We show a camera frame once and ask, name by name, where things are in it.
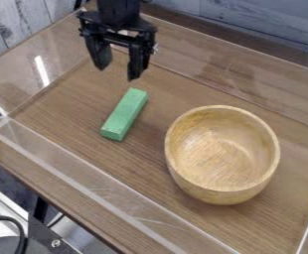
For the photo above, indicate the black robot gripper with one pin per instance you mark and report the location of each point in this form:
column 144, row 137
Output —
column 119, row 15

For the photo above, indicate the green rectangular block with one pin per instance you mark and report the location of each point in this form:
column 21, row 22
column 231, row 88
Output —
column 124, row 114

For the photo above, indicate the light wooden bowl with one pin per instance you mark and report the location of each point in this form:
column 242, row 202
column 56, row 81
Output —
column 223, row 154

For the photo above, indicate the black table leg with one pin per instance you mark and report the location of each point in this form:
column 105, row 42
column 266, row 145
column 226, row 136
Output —
column 41, row 210

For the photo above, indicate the clear acrylic tray enclosure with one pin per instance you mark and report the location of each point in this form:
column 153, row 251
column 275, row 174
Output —
column 82, row 137

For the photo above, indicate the grey metal bracket with screw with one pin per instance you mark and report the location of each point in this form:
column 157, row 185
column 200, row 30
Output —
column 45, row 241

